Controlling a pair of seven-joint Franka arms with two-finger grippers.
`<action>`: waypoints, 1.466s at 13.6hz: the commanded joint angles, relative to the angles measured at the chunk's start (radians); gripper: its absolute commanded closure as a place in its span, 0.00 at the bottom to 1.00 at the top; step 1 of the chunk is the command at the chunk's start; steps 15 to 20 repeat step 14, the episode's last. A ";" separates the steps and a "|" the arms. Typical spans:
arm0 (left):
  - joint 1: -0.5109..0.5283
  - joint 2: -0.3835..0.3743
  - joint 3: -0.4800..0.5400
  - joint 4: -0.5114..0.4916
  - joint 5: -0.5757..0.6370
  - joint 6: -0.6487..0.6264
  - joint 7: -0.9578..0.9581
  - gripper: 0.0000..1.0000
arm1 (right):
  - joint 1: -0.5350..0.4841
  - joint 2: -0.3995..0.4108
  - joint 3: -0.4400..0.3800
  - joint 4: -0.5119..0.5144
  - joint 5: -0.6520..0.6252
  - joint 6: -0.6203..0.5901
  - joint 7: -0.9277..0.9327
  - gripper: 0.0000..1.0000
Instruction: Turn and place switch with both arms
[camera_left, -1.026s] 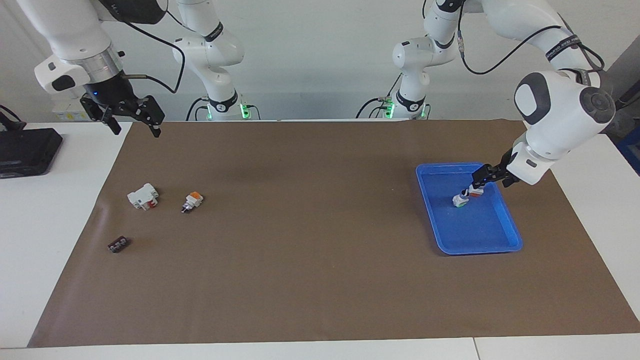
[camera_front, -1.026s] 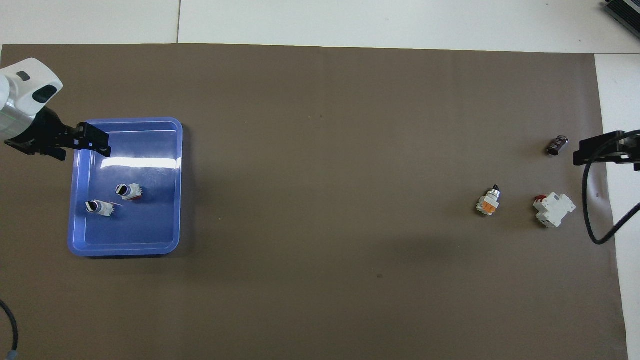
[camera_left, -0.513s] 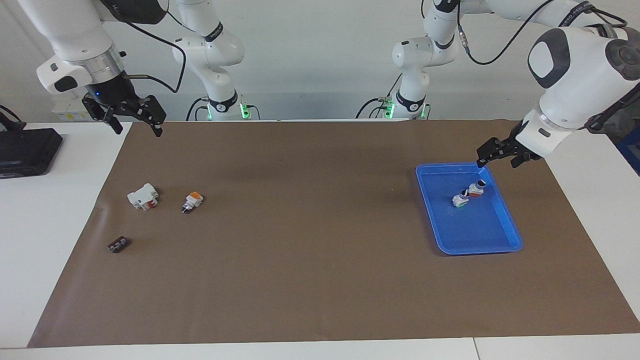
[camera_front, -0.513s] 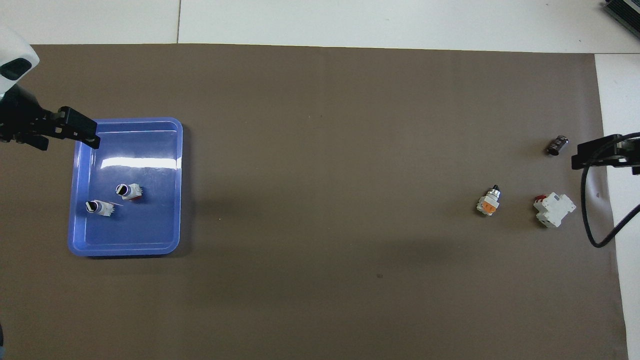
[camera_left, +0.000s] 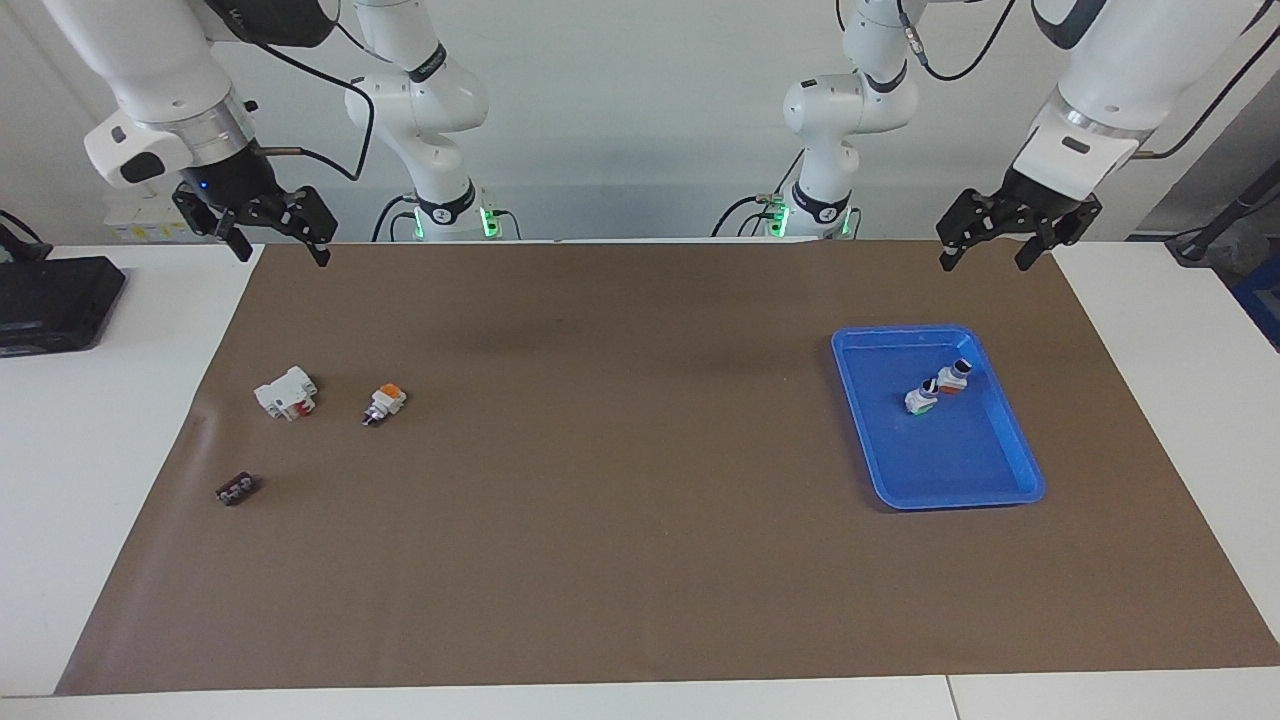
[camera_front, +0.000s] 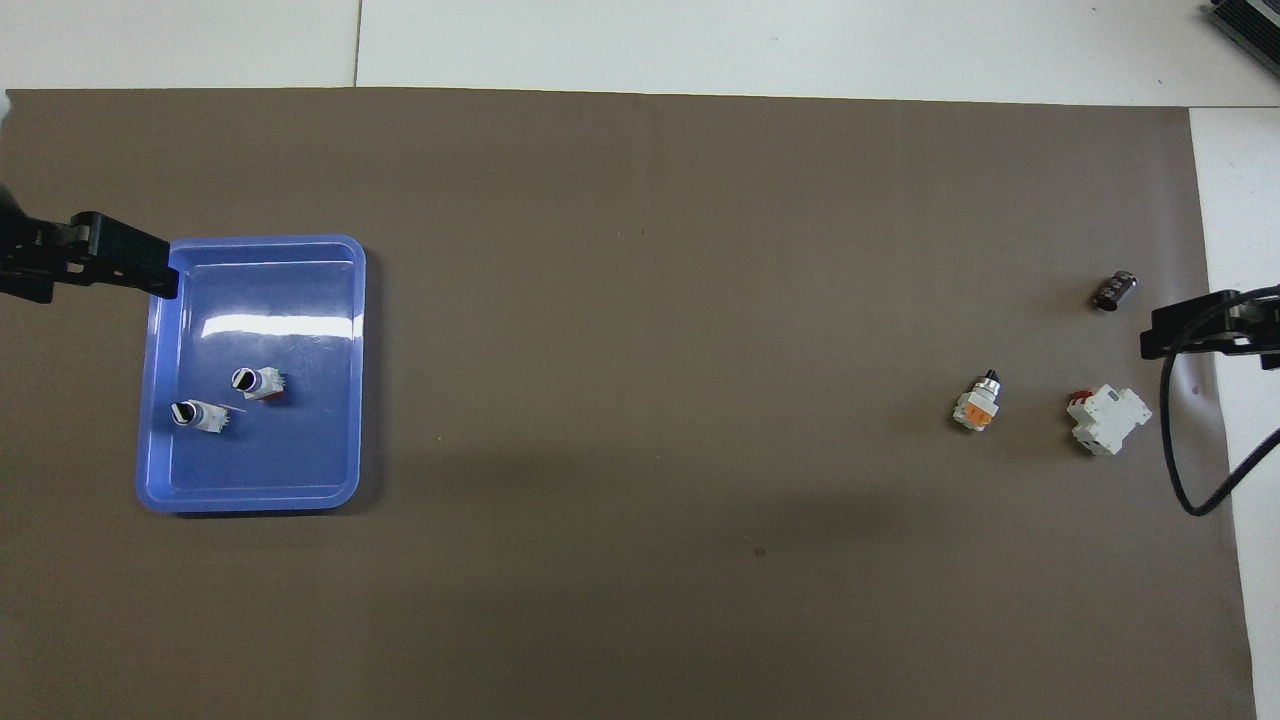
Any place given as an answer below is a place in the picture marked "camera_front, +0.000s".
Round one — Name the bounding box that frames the white orange selector switch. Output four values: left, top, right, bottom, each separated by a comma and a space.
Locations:
952, 368, 1004, 433
230, 365, 289, 403

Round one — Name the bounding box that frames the small dark connector block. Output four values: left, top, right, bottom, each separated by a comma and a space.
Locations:
1093, 269, 1140, 313

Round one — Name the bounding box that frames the white circuit breaker red lever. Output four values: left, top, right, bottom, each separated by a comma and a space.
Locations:
1065, 385, 1153, 457

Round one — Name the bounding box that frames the blue plastic tray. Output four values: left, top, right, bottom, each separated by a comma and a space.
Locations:
135, 234, 367, 515

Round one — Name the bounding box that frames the dark ribbed device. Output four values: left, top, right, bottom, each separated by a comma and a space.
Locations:
1203, 0, 1280, 69

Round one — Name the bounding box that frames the brown paper table mat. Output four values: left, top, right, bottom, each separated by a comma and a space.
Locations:
0, 88, 1259, 720

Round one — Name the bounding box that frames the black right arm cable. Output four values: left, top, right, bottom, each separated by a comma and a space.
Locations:
1160, 285, 1280, 518

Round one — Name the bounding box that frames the white selector switch black knob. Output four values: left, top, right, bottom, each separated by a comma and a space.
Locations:
168, 398, 241, 437

